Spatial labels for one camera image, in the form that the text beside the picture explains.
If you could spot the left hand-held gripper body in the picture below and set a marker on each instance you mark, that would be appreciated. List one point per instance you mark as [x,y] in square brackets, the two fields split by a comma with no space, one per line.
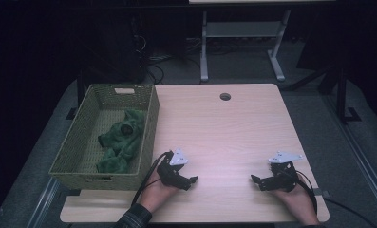
[170,172]

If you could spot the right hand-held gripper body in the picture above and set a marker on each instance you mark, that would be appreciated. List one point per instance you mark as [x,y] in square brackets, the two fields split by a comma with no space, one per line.
[284,177]

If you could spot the green plush garment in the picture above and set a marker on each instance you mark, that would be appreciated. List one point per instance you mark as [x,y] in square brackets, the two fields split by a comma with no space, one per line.
[124,144]

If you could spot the green woven basket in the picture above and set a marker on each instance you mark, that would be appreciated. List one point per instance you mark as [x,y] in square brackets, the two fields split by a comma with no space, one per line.
[81,148]

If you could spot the person's left hand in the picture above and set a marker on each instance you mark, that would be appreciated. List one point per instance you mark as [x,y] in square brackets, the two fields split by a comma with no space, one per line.
[154,194]

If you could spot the person's right hand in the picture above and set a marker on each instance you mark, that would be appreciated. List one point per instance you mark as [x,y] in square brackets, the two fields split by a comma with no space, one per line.
[301,202]

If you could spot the grey tape tab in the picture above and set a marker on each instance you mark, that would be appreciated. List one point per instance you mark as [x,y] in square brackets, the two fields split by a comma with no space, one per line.
[319,192]

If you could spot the round black table grommet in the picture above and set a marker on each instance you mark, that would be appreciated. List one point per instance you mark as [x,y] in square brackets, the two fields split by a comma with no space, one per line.
[225,96]

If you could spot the black metal stand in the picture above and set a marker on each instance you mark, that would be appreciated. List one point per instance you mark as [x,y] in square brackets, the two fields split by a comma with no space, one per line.
[341,95]

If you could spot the dark cabinet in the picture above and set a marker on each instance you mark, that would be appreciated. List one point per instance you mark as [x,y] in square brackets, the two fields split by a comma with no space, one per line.
[113,47]

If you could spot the white metal table frame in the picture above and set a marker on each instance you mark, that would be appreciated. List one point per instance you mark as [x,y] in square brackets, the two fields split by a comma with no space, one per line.
[243,29]

